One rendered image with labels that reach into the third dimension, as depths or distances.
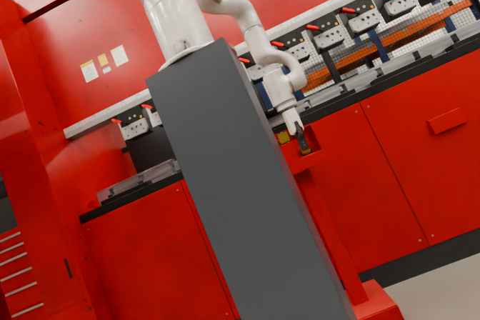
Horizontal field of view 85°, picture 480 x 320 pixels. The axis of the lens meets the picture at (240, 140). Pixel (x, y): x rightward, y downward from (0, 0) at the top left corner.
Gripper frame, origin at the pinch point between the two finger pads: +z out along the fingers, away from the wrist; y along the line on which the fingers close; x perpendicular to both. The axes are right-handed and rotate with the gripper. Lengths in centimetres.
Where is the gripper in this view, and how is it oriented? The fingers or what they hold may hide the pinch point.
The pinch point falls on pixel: (303, 144)
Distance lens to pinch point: 107.3
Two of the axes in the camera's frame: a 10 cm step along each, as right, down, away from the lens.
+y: -0.6, 0.1, -10.0
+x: 9.1, -4.0, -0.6
